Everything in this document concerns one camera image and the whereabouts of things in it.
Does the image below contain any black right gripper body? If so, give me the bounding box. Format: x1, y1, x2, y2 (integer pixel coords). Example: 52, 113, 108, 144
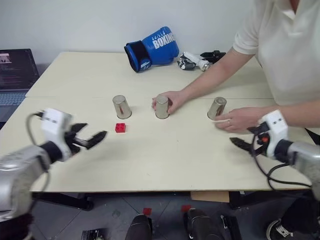
249, 124, 270, 158

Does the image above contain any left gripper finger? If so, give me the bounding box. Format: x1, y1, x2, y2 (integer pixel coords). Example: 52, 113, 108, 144
68, 122, 89, 137
74, 130, 109, 151

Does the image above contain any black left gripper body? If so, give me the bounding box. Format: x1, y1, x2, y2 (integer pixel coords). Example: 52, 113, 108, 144
63, 129, 82, 156

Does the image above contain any silver metal cup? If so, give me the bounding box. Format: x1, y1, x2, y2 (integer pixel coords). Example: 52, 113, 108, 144
206, 96, 228, 121
112, 94, 133, 120
154, 94, 171, 120

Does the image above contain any person's left hand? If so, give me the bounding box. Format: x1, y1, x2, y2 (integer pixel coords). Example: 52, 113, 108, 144
212, 106, 264, 133

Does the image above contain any person's right hand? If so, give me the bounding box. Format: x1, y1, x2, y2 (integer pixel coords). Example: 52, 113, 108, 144
151, 90, 188, 115

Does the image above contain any red toy building block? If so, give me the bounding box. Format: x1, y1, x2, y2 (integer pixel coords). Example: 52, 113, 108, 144
114, 122, 128, 134

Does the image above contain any black table leg base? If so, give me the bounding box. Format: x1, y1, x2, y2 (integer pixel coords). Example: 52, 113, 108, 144
228, 190, 314, 210
31, 191, 95, 211

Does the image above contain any brown cardboard piece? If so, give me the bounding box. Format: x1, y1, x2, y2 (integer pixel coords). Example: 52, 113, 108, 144
190, 190, 231, 204

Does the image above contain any person's dark trouser leg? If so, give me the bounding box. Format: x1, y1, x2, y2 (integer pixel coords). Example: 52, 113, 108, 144
281, 191, 320, 237

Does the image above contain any black flat floor gadget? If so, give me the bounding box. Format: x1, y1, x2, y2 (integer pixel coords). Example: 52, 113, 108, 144
219, 214, 243, 240

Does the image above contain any grey laptop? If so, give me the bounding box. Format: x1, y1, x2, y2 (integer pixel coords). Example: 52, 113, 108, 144
0, 48, 41, 107

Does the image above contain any black white sneaker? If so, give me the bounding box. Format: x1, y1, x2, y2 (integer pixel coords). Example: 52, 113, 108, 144
265, 218, 295, 240

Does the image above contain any person's white shirt torso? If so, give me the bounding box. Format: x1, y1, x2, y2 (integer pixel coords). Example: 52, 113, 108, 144
232, 0, 320, 106

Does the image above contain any dark rounded robot foot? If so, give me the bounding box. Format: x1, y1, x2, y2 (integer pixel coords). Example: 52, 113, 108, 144
124, 213, 154, 240
185, 208, 221, 240

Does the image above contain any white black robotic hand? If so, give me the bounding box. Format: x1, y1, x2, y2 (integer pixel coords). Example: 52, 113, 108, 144
176, 51, 214, 73

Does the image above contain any black box on floor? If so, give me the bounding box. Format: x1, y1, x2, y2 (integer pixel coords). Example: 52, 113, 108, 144
80, 228, 111, 240

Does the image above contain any blue boxing glove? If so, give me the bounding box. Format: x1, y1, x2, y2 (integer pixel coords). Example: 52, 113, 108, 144
123, 25, 181, 74

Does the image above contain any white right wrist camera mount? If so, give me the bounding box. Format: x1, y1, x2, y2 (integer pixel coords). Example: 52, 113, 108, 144
258, 109, 290, 158

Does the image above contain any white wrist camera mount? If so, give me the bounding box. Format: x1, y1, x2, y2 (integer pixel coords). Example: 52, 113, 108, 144
39, 107, 75, 163
258, 109, 290, 158

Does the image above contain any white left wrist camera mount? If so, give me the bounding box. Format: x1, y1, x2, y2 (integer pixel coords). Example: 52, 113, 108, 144
39, 107, 75, 163

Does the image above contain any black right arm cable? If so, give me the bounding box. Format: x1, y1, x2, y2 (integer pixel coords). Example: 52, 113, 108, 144
250, 133, 313, 191

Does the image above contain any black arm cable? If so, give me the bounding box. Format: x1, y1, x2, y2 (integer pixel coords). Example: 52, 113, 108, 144
250, 133, 313, 191
25, 112, 51, 193

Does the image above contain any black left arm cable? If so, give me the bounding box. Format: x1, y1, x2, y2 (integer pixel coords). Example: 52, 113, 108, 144
25, 112, 51, 193

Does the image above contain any black strap gadget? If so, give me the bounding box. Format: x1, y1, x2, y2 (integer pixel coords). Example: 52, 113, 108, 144
199, 50, 227, 64

